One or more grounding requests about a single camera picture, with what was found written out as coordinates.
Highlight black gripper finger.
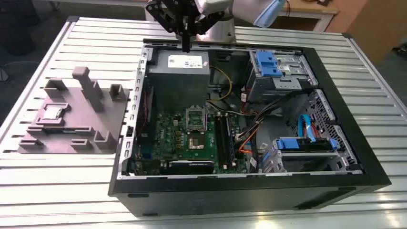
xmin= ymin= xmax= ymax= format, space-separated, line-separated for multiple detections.
xmin=146 ymin=0 xmax=188 ymax=53
xmin=187 ymin=0 xmax=223 ymax=53

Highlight metal socket cover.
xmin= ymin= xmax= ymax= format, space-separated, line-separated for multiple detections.
xmin=186 ymin=104 xmax=210 ymax=132

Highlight silver CPU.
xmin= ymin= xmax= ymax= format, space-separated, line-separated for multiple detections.
xmin=41 ymin=107 xmax=64 ymax=120

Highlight CPU socket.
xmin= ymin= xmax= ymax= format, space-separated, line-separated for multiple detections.
xmin=187 ymin=134 xmax=208 ymax=151

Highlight blue drive carrier latch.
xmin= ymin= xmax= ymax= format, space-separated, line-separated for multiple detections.
xmin=255 ymin=51 xmax=284 ymax=78

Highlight grey power supply unit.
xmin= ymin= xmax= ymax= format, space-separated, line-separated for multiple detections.
xmin=147 ymin=49 xmax=211 ymax=113

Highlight wooden desk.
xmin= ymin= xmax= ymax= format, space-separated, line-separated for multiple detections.
xmin=272 ymin=0 xmax=340 ymax=33

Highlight silver drive bay cage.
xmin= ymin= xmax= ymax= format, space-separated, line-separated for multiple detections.
xmin=247 ymin=50 xmax=319 ymax=103

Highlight black equipment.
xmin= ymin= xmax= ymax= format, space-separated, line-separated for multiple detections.
xmin=0 ymin=0 xmax=41 ymax=57

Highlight grey parts rack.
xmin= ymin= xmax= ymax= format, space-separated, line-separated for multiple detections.
xmin=16 ymin=66 xmax=134 ymax=155

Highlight black RAM slot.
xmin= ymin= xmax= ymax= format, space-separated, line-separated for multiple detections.
xmin=214 ymin=113 xmax=226 ymax=169

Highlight installed RAM stick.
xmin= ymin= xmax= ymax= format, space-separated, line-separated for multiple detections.
xmin=223 ymin=114 xmax=238 ymax=167

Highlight green motherboard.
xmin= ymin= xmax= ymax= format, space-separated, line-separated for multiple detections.
xmin=132 ymin=104 xmax=252 ymax=176

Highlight wooden cabinet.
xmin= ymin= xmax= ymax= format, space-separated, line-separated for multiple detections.
xmin=327 ymin=0 xmax=407 ymax=65

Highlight loose RAM stick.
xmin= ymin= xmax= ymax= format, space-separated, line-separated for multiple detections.
xmin=40 ymin=127 xmax=80 ymax=135

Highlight black graphics card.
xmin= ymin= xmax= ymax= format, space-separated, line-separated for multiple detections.
xmin=160 ymin=159 xmax=216 ymax=175

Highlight hard disk in blue carrier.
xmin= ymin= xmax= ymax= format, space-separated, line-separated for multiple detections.
xmin=275 ymin=137 xmax=338 ymax=153

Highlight black chair base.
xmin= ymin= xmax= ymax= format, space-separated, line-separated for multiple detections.
xmin=391 ymin=42 xmax=407 ymax=57

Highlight silver disk bay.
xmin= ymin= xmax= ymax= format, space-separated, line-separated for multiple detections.
xmin=260 ymin=137 xmax=363 ymax=174

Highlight black PC case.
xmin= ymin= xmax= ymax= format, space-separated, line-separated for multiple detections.
xmin=108 ymin=38 xmax=392 ymax=218

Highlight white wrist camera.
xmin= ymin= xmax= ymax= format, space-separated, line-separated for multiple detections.
xmin=194 ymin=0 xmax=231 ymax=15

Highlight yellow wire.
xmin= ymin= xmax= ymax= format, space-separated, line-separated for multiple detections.
xmin=206 ymin=66 xmax=232 ymax=103

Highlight thin red wire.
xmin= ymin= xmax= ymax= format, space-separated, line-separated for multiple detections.
xmin=142 ymin=89 xmax=150 ymax=127

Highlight multicolour power wires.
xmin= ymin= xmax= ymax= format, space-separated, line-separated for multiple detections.
xmin=222 ymin=107 xmax=259 ymax=117

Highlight black cable bundle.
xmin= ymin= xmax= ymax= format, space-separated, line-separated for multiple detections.
xmin=236 ymin=88 xmax=319 ymax=141

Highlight thin floor cable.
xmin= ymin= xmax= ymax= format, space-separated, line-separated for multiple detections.
xmin=0 ymin=61 xmax=41 ymax=84

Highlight blue flat wire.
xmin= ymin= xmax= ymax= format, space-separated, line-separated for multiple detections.
xmin=299 ymin=114 xmax=319 ymax=144

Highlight orange wires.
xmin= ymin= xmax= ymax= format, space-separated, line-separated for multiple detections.
xmin=238 ymin=132 xmax=256 ymax=154

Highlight red flat wire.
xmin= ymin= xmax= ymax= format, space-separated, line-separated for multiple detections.
xmin=311 ymin=125 xmax=323 ymax=141

